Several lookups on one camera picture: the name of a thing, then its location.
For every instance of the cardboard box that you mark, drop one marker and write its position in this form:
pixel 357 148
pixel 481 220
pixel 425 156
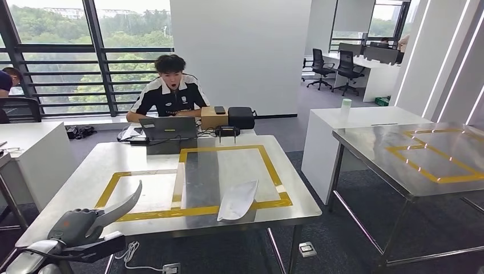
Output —
pixel 211 119

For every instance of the green plastic crate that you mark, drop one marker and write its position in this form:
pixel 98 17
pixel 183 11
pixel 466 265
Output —
pixel 382 101

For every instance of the small black device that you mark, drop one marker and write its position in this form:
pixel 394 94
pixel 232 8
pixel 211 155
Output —
pixel 227 131

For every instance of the black gear pile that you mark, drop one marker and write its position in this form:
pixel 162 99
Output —
pixel 81 132

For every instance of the black bag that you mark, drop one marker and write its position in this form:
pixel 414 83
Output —
pixel 242 118

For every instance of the pale cup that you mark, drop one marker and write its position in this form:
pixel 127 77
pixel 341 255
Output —
pixel 346 105

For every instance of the white papers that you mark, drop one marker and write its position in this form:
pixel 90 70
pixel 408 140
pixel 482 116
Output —
pixel 128 133

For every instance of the steel table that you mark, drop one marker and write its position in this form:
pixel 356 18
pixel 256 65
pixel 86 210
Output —
pixel 378 151
pixel 7 166

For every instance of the white curved car part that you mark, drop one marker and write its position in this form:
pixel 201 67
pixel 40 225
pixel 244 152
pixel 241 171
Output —
pixel 121 206
pixel 238 202

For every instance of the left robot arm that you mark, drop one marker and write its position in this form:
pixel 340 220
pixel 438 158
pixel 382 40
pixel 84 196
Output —
pixel 30 261

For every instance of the steel workbench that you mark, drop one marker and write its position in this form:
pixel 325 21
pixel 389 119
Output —
pixel 151 181

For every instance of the dark window railing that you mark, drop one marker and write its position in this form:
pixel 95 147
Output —
pixel 56 48

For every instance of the grey laptop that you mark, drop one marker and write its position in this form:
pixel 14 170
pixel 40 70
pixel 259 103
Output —
pixel 168 128

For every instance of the white table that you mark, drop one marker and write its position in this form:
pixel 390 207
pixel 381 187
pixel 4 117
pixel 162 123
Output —
pixel 340 125

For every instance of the black phone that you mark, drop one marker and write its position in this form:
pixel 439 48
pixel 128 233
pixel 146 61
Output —
pixel 219 110

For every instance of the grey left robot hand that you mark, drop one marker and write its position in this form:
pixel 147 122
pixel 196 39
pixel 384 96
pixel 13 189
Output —
pixel 72 227

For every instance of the yellow tape rectangle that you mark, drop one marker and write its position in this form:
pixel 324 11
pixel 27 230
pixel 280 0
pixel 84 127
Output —
pixel 416 168
pixel 189 212

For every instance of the black office chair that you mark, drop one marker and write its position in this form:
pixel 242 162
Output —
pixel 319 66
pixel 348 68
pixel 21 107

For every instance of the floor socket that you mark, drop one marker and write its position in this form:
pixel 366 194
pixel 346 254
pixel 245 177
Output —
pixel 171 269
pixel 307 249

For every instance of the person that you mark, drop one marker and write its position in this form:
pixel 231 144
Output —
pixel 170 96
pixel 7 81
pixel 384 41
pixel 404 43

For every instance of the white office desk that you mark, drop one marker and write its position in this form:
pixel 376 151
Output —
pixel 374 75

